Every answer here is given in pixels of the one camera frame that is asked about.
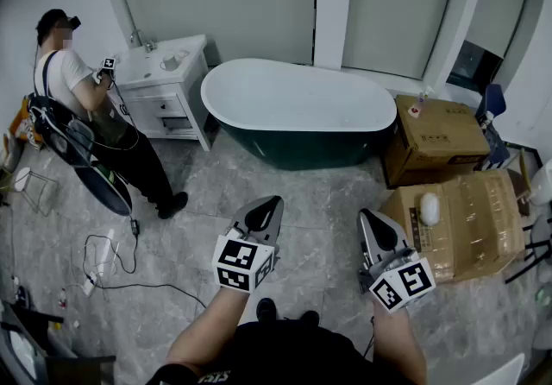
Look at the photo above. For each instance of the chrome sink faucet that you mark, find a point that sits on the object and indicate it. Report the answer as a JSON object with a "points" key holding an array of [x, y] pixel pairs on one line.
{"points": [[140, 40]]}

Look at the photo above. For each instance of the person's black shoe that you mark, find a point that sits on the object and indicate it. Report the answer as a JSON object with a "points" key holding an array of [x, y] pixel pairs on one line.
{"points": [[265, 310], [309, 317]]}

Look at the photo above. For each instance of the dark metal rack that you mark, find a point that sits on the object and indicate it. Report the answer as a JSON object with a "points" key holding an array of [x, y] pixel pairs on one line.
{"points": [[26, 331]]}

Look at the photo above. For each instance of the wooden frame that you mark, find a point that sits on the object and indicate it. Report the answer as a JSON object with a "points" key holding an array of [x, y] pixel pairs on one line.
{"points": [[516, 187]]}

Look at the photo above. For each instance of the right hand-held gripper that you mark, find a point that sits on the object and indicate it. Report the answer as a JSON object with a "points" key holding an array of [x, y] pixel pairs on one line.
{"points": [[403, 284]]}

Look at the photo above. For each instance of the plain brown cardboard box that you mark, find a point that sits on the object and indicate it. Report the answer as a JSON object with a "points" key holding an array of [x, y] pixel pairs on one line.
{"points": [[435, 137]]}

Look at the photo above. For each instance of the black metal stool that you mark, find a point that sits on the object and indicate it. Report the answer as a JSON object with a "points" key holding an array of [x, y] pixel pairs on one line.
{"points": [[537, 241]]}

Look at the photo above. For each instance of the person's right forearm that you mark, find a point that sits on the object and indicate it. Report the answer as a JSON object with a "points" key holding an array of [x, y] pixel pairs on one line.
{"points": [[397, 344]]}

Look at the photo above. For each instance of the white vanity cabinet with sink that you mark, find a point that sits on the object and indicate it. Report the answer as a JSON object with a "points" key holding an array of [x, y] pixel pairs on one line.
{"points": [[181, 85]]}

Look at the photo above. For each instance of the black power adapter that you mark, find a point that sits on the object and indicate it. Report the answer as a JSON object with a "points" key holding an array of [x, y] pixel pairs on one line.
{"points": [[134, 225]]}

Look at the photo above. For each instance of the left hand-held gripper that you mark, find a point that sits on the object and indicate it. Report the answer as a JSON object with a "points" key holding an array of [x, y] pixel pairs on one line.
{"points": [[235, 258]]}

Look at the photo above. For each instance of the person's black clothing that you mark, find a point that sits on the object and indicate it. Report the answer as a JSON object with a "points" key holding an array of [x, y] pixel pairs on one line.
{"points": [[293, 353]]}

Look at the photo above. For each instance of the person's left forearm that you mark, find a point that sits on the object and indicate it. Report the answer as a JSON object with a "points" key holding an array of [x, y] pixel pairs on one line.
{"points": [[202, 340]]}

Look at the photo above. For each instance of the white power strip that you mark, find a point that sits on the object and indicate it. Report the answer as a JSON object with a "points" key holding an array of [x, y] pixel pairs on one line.
{"points": [[88, 287]]}

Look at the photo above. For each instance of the dark glass window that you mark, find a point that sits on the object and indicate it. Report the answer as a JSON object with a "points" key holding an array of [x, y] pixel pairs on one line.
{"points": [[474, 68]]}

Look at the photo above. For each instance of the orange bag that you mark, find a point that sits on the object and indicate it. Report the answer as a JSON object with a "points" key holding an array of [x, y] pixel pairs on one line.
{"points": [[21, 126]]}

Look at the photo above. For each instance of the white bathtub with dark shell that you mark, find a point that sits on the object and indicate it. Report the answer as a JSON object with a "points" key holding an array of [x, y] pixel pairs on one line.
{"points": [[297, 94]]}

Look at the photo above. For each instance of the tape-wrapped cardboard box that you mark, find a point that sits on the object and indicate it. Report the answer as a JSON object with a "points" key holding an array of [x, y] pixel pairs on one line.
{"points": [[474, 219]]}

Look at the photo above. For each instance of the grey cup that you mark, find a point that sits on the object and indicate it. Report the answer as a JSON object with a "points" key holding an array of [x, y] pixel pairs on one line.
{"points": [[169, 61]]}

